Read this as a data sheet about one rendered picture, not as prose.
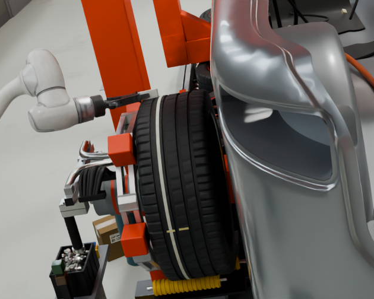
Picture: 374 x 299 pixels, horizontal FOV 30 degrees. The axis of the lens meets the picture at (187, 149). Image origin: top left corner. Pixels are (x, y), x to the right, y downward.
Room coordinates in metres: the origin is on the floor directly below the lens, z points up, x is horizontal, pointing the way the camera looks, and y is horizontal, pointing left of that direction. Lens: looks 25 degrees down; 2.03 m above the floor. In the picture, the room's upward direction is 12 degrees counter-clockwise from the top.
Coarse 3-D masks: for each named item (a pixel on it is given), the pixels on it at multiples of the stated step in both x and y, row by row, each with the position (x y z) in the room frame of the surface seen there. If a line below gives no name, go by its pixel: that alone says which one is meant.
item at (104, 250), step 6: (102, 246) 2.59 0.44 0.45; (108, 246) 2.59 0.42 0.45; (102, 252) 2.55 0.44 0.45; (108, 252) 2.56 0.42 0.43; (102, 258) 2.50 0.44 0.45; (102, 264) 2.46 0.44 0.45; (102, 270) 2.42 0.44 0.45; (96, 276) 2.38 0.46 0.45; (102, 276) 2.39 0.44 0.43; (96, 282) 2.33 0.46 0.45; (96, 288) 2.29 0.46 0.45; (96, 294) 2.26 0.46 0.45
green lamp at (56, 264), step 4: (56, 260) 2.22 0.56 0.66; (60, 260) 2.21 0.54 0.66; (52, 264) 2.20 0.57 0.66; (56, 264) 2.19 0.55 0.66; (60, 264) 2.19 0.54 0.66; (64, 264) 2.22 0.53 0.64; (52, 268) 2.19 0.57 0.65; (56, 268) 2.19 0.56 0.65; (60, 268) 2.18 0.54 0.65; (64, 268) 2.20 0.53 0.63; (56, 272) 2.19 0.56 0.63; (60, 272) 2.18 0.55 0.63
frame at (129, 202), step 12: (120, 120) 2.29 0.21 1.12; (132, 120) 2.27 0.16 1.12; (120, 132) 2.19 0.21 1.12; (132, 132) 2.17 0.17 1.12; (120, 168) 2.07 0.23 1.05; (132, 168) 2.05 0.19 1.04; (120, 180) 2.04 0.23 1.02; (132, 180) 2.03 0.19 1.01; (120, 192) 2.01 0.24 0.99; (132, 192) 2.00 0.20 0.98; (120, 204) 1.98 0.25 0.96; (132, 204) 1.98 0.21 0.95; (144, 264) 2.04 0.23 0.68; (156, 264) 2.05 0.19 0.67
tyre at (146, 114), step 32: (192, 96) 2.22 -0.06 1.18; (160, 128) 2.09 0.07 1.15; (192, 128) 2.05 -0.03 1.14; (192, 160) 1.98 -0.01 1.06; (224, 160) 2.51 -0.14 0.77; (160, 192) 1.94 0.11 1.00; (192, 192) 1.92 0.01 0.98; (160, 224) 1.91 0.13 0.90; (192, 224) 1.90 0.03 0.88; (160, 256) 1.92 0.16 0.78; (192, 256) 1.91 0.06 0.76; (224, 256) 1.91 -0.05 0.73
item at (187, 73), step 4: (192, 64) 5.10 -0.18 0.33; (188, 68) 4.85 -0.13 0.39; (192, 68) 5.03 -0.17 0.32; (184, 72) 4.78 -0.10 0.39; (188, 72) 4.76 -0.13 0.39; (192, 72) 4.97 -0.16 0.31; (184, 76) 4.70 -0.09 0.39; (188, 76) 4.68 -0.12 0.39; (192, 76) 4.93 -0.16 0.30; (184, 80) 4.62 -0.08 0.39; (188, 80) 4.60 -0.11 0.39; (192, 80) 4.74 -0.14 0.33; (196, 80) 4.72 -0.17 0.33; (184, 84) 4.54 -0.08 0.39; (188, 84) 4.52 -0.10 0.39; (192, 84) 4.81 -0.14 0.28; (184, 88) 4.46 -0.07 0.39; (188, 88) 4.44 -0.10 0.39
